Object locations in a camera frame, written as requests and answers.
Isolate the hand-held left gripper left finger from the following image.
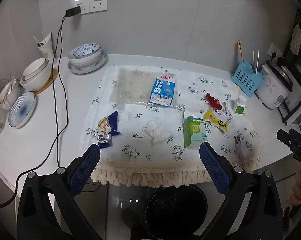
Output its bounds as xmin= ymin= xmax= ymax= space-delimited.
xmin=17 ymin=143 xmax=102 ymax=240

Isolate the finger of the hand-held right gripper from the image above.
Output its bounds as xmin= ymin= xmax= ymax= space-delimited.
xmin=277 ymin=129 xmax=299 ymax=153
xmin=289 ymin=128 xmax=301 ymax=143

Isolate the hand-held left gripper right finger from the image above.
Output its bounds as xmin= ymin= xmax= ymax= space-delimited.
xmin=199 ymin=142 xmax=283 ymax=240

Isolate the green medicine box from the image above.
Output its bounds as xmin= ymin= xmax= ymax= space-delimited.
xmin=183 ymin=110 xmax=208 ymax=148

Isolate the blue snack wrapper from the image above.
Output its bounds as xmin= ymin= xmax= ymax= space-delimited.
xmin=98 ymin=110 xmax=122 ymax=149

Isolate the black trash bin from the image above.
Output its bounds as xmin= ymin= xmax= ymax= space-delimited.
xmin=144 ymin=184 xmax=208 ymax=240

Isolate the yellow snack packet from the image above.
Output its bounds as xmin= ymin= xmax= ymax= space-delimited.
xmin=203 ymin=109 xmax=233 ymax=132

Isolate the white pill bottle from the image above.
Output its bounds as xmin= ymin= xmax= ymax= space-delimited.
xmin=233 ymin=95 xmax=247 ymax=115

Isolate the red mesh net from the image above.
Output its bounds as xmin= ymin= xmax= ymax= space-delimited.
xmin=206 ymin=92 xmax=224 ymax=110

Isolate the white tissue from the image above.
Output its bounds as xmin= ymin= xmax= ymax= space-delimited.
xmin=142 ymin=120 xmax=173 ymax=143

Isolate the blue milk carton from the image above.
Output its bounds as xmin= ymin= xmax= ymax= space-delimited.
xmin=150 ymin=73 xmax=177 ymax=108

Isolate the clear bubble wrap sheet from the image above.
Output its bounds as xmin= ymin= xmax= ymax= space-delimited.
xmin=111 ymin=67 xmax=181 ymax=108

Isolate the person's right hand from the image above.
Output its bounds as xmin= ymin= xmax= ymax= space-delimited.
xmin=291 ymin=166 xmax=301 ymax=206

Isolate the white toaster oven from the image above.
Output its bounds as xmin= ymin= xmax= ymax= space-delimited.
xmin=278 ymin=85 xmax=301 ymax=127

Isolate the purple nail clipper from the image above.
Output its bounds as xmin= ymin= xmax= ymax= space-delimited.
xmin=234 ymin=136 xmax=244 ymax=165

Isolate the white rice cooker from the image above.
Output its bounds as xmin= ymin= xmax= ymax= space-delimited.
xmin=255 ymin=60 xmax=294 ymax=110

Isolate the floral fringed tablecloth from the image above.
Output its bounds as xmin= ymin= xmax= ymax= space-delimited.
xmin=87 ymin=65 xmax=264 ymax=188

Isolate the blue plastic utensil basket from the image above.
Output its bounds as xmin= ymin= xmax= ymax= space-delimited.
xmin=231 ymin=61 xmax=264 ymax=97

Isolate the blue striped plate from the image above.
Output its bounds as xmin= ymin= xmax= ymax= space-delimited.
xmin=8 ymin=92 xmax=36 ymax=128

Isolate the cream lace doily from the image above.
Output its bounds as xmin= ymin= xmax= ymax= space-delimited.
xmin=292 ymin=26 xmax=301 ymax=55

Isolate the white bowl with dark rim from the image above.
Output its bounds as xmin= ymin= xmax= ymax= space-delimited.
xmin=22 ymin=58 xmax=51 ymax=81
xmin=20 ymin=74 xmax=52 ymax=92

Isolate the blue patterned bowl stack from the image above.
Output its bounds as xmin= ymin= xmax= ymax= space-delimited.
xmin=68 ymin=51 xmax=108 ymax=75

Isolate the small white bowl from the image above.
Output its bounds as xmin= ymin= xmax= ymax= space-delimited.
xmin=0 ymin=79 xmax=20 ymax=110

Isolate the white bowl with blue trim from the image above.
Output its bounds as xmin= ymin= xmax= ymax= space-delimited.
xmin=68 ymin=49 xmax=102 ymax=68

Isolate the blue floral ceramic bowl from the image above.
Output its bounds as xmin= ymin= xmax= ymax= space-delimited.
xmin=73 ymin=43 xmax=101 ymax=58

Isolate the white paper cup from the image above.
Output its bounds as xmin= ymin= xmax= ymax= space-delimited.
xmin=37 ymin=32 xmax=54 ymax=59

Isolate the black power adapter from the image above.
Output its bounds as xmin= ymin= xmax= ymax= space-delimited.
xmin=66 ymin=6 xmax=81 ymax=18

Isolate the black power cable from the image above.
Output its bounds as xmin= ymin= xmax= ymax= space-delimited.
xmin=0 ymin=15 xmax=108 ymax=209

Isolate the white wall socket with plug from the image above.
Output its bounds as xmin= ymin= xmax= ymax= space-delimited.
xmin=267 ymin=44 xmax=283 ymax=60

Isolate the white wall outlet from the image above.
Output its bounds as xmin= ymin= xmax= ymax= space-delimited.
xmin=89 ymin=0 xmax=108 ymax=13
xmin=74 ymin=0 xmax=90 ymax=15

